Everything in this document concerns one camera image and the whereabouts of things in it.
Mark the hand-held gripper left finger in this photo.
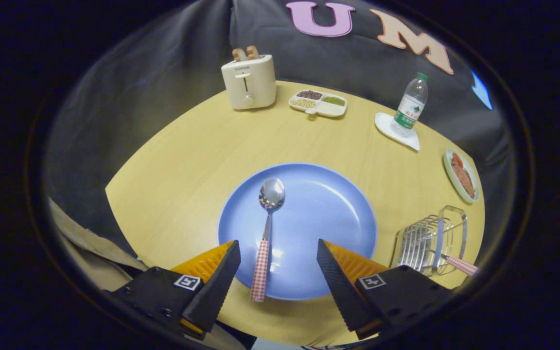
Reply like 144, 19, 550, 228
110, 240, 242, 341

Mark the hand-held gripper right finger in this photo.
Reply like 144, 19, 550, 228
316, 238, 455, 341

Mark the checkered-handle metal spoon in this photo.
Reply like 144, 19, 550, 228
251, 177, 286, 302

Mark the checkered-handle metal fork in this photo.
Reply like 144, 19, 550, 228
426, 245, 480, 277

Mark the blue round plate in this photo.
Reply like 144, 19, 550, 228
218, 163, 378, 301

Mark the metal drain basket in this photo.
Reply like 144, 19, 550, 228
391, 205, 469, 277

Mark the pale green food plate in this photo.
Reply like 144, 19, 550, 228
443, 148, 480, 204

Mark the cooked meat with vegetables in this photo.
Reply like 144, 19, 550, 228
450, 152, 476, 199

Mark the white square coaster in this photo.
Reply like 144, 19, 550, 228
375, 112, 421, 152

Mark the white divided bean dish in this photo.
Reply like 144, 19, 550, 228
288, 89, 348, 119

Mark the clear green-cap water bottle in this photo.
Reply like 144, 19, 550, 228
390, 72, 429, 138

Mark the cream toaster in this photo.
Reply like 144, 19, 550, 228
221, 54, 278, 110

